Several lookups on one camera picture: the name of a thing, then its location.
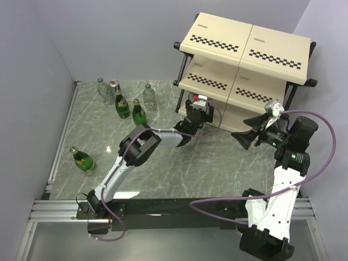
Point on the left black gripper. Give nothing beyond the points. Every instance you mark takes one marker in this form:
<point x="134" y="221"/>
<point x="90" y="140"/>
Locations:
<point x="206" y="118"/>

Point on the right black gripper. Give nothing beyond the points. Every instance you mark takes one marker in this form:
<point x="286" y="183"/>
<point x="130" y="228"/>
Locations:
<point x="246" y="138"/>

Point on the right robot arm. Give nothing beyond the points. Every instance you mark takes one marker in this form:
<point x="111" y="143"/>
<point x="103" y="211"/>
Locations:
<point x="267" y="236"/>

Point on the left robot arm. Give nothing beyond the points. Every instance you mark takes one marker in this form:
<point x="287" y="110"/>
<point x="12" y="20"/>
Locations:
<point x="137" y="147"/>

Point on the beige checkered shelf rack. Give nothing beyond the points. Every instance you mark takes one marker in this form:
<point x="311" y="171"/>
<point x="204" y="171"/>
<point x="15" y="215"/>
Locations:
<point x="241" y="67"/>

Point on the clear glass bottle middle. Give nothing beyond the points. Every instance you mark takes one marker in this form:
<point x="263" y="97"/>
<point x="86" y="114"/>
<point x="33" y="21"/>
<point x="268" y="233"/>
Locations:
<point x="149" y="97"/>

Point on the clear glass bottle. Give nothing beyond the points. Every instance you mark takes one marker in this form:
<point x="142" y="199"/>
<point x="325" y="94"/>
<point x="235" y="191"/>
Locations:
<point x="105" y="92"/>
<point x="149" y="97"/>

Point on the green Perrier bottle front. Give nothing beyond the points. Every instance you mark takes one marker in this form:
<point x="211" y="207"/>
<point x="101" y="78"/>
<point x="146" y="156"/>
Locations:
<point x="138" y="114"/>

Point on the green Perrier bottle tall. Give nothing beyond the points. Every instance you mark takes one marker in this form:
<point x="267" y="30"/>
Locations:
<point x="121" y="105"/>

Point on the silver can red tab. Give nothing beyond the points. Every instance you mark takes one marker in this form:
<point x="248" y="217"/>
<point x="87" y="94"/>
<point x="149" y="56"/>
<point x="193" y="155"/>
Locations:
<point x="114" y="86"/>

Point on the clear glass bottle far left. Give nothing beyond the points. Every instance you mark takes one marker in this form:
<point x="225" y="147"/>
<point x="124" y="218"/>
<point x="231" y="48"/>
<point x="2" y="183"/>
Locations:
<point x="105" y="92"/>

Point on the black base beam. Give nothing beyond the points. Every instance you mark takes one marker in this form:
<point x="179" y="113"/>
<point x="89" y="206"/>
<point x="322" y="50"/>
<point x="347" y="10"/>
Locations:
<point x="157" y="213"/>

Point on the green bottle near left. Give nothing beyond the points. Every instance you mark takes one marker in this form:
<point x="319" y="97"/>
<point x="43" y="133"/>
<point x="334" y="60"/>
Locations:
<point x="82" y="160"/>

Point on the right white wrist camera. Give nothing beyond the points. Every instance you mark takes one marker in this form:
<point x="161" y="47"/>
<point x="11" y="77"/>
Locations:
<point x="274" y="109"/>

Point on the aluminium frame rail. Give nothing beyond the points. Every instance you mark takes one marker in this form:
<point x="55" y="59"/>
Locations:
<point x="46" y="210"/>

